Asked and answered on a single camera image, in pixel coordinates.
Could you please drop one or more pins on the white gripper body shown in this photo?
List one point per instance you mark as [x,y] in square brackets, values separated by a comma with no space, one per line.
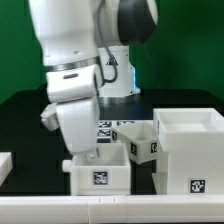
[78,121]

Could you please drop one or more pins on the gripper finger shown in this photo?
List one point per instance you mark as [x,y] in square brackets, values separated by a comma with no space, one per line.
[94,154]

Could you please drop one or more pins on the white upside-down drawer with knob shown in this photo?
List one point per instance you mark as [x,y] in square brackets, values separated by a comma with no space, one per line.
[109,173]

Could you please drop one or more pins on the white drawer cabinet box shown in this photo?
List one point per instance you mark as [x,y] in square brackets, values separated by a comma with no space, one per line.
[190,159]

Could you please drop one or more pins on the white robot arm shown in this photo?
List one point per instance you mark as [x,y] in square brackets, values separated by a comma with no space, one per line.
[70,33]

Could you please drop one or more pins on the white open drawer with knob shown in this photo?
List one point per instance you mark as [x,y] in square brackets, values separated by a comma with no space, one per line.
[140,139]

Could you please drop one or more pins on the white marker base plate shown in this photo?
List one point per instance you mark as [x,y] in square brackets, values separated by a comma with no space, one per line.
[104,128]

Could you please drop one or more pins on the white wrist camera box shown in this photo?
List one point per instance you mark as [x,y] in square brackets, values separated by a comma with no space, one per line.
[68,86]

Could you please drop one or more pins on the white front fence rail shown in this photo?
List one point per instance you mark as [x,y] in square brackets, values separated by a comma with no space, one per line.
[112,209]

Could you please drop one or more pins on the white fence rail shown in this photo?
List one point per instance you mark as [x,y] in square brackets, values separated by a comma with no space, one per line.
[5,165]
[112,209]

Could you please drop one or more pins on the white left fence rail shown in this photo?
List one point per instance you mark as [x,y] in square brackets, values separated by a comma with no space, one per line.
[5,165]

